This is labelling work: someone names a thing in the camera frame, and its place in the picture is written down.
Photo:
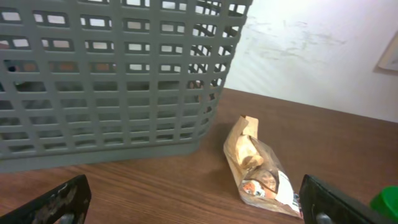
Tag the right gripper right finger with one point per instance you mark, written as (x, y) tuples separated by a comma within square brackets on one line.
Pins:
[(324, 203)]

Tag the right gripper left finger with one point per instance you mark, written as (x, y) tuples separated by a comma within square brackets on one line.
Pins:
[(67, 203)]

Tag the grey plastic shopping basket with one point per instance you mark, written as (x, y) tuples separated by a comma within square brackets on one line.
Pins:
[(106, 80)]

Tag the beige snack bag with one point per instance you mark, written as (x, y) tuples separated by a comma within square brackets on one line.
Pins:
[(259, 176)]

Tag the green lid glass jar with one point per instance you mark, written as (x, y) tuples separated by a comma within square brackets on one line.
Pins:
[(385, 202)]

